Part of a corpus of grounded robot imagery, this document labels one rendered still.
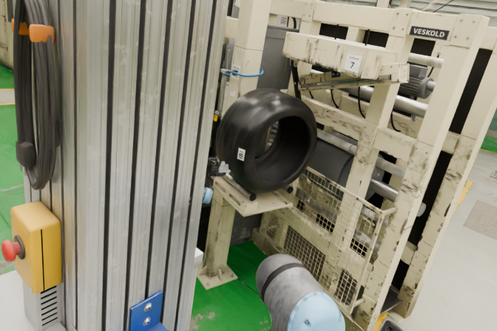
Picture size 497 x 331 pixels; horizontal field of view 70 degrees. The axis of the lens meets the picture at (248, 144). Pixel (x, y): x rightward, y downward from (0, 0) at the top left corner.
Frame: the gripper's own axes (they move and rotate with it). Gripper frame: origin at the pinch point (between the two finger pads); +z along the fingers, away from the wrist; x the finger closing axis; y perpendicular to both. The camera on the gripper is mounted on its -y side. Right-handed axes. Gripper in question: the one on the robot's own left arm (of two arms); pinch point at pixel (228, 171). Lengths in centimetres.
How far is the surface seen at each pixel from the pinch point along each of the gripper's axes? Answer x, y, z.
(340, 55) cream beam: -19, 74, 36
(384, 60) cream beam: -35, 77, 50
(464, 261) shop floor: -50, -72, 261
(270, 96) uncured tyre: -1.8, 44.6, 12.7
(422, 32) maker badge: -41, 95, 64
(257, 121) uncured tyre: -9.7, 32.3, 2.4
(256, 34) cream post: 27, 74, 15
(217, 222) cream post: 28, -51, 24
